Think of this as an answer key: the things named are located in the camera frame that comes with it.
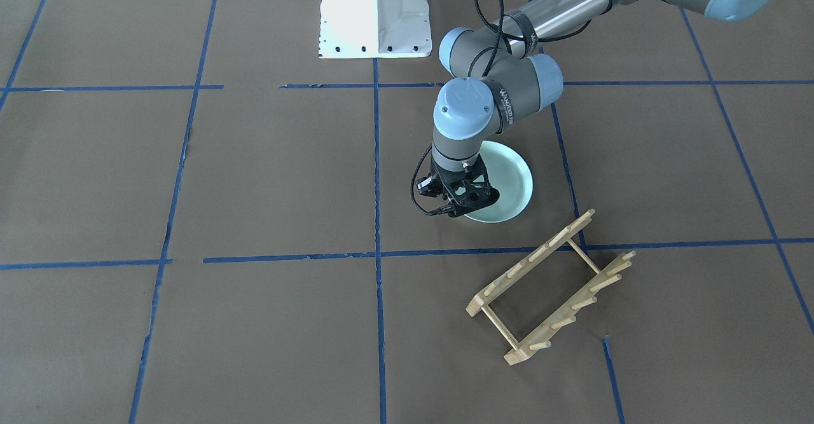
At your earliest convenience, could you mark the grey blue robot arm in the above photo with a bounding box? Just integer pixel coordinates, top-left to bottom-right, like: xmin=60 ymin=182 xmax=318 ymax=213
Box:
xmin=410 ymin=0 xmax=770 ymax=217

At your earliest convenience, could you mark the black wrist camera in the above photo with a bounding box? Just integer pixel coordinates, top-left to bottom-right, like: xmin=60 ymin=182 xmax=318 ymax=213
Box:
xmin=415 ymin=174 xmax=444 ymax=198

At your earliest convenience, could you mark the light green plate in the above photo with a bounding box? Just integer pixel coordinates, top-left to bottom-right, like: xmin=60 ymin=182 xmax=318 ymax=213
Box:
xmin=466 ymin=140 xmax=533 ymax=223

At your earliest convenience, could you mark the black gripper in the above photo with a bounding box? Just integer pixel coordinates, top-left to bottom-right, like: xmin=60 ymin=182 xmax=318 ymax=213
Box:
xmin=431 ymin=157 xmax=500 ymax=217

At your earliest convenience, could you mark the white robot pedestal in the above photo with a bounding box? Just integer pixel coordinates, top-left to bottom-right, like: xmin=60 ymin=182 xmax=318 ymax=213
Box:
xmin=318 ymin=0 xmax=432 ymax=59

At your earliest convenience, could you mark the brown paper table cover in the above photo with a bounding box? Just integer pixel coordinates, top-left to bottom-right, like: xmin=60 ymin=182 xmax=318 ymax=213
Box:
xmin=2 ymin=0 xmax=812 ymax=423

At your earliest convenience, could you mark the wooden plate rack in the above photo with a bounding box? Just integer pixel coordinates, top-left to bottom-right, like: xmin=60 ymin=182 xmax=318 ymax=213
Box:
xmin=466 ymin=209 xmax=636 ymax=364

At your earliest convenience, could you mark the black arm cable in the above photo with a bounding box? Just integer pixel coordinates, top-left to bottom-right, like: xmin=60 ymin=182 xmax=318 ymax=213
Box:
xmin=474 ymin=0 xmax=595 ymax=78

